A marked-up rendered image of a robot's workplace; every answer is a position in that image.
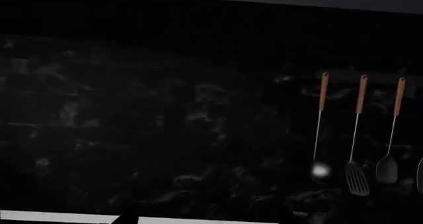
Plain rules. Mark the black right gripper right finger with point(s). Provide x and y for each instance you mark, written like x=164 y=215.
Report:
x=287 y=217

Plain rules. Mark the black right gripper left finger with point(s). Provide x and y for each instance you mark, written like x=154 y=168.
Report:
x=128 y=217

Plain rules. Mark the dark wall utensil rail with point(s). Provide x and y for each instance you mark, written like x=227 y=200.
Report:
x=343 y=76

